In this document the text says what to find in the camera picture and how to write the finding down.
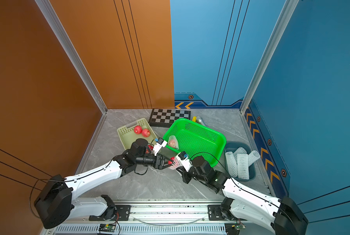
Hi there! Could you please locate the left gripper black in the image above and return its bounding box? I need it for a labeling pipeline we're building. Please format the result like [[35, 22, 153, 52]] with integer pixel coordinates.
[[136, 153, 176, 170]]

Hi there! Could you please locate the bare red apple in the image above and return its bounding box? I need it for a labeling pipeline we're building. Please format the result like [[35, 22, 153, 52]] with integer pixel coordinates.
[[134, 125, 142, 135], [141, 128, 151, 138]]

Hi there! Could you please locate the white foam net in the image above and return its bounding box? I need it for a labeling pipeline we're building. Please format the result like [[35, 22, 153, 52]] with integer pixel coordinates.
[[247, 150, 261, 166], [225, 151, 238, 178], [237, 154, 249, 180], [233, 147, 247, 157]]

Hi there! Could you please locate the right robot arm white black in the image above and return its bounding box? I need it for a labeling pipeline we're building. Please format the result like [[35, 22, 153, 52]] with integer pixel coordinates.
[[174, 152, 309, 235]]

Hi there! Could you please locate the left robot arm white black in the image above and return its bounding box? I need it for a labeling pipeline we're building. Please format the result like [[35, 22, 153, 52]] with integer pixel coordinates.
[[34, 138, 172, 229]]

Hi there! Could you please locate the bright green plastic basket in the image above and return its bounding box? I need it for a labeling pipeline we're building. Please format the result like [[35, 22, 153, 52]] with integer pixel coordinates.
[[163, 118, 226, 167]]

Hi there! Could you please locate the black white checkerboard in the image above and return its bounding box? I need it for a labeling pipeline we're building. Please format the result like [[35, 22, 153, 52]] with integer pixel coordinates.
[[149, 109, 191, 128]]

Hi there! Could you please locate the pale green plastic basket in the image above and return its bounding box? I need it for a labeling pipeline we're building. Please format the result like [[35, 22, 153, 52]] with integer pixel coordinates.
[[117, 118, 158, 150]]

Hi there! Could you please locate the dark teal plastic tray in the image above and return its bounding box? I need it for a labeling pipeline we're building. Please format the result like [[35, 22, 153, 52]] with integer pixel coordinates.
[[224, 142, 256, 182]]

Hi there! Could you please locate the grey cylinder yellow tip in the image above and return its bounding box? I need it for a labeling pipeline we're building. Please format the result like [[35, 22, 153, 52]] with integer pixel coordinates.
[[192, 117, 206, 126]]

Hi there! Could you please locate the small right circuit board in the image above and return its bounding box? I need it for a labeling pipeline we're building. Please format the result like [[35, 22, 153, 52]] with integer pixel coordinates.
[[225, 223, 246, 235]]

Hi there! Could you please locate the green circuit board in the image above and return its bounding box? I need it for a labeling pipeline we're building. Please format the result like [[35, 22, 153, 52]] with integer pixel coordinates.
[[97, 223, 117, 235]]

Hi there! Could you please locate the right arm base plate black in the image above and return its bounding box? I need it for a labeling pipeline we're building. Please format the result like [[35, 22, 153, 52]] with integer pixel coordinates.
[[207, 198, 249, 221]]

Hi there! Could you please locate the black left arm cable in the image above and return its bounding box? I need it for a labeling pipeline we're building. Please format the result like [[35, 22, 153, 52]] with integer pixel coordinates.
[[29, 158, 126, 219]]

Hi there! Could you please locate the aluminium front rail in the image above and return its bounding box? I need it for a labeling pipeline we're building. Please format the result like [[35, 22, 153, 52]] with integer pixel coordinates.
[[44, 200, 294, 235]]

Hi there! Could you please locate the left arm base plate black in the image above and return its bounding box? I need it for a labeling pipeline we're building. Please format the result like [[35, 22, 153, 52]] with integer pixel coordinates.
[[89, 195, 131, 222]]

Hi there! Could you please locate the left aluminium corner post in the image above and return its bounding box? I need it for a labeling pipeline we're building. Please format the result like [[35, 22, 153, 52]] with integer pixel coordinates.
[[35, 0, 107, 114]]

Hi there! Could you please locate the aluminium corner post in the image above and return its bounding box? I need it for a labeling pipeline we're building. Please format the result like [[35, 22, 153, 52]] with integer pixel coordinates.
[[35, 0, 107, 114], [240, 0, 299, 115]]

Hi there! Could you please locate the right aluminium corner post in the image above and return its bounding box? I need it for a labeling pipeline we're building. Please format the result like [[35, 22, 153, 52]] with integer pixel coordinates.
[[240, 0, 299, 115]]

